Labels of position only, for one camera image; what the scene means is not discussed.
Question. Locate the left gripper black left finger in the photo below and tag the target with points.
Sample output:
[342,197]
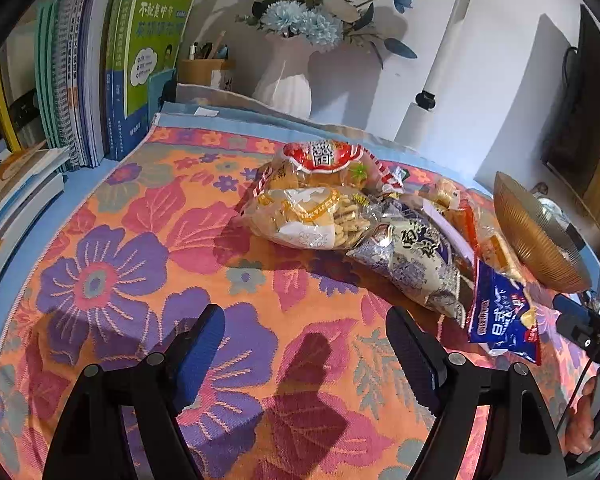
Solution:
[90,441]

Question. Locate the blue Japanese snack packet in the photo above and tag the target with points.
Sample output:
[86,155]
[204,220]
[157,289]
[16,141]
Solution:
[502,319]

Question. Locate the orange cake packet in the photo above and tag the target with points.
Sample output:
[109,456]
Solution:
[472,215]

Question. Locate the blue white porcelain pattern bag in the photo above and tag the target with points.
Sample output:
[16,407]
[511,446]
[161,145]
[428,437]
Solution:
[406,248]

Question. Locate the clear biscuit stick bag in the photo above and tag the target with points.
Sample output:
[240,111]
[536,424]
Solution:
[324,218]

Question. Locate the red top cracker bag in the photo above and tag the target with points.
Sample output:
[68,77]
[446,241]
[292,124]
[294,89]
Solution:
[313,175]

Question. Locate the person right hand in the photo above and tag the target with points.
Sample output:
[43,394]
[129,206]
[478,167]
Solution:
[578,435]

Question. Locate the gold ribbed bowl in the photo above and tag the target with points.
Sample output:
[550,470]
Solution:
[539,241]

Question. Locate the floral woven tablecloth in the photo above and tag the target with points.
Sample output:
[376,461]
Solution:
[305,384]

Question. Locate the stack of flat books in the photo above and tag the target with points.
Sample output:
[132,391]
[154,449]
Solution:
[29,181]

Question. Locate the wooden pen holder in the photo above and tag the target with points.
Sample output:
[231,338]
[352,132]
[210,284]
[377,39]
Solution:
[210,72]

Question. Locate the row of upright books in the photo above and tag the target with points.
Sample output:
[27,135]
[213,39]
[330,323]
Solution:
[54,65]

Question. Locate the white ribbed vase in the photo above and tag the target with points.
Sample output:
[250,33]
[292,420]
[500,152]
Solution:
[284,85]

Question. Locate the green cover book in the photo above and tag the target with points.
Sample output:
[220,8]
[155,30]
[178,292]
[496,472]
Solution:
[153,38]

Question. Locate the blue white artificial flowers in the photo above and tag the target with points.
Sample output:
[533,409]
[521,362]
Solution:
[325,24]

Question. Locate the white lamp post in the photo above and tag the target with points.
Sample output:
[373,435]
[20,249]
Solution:
[418,117]

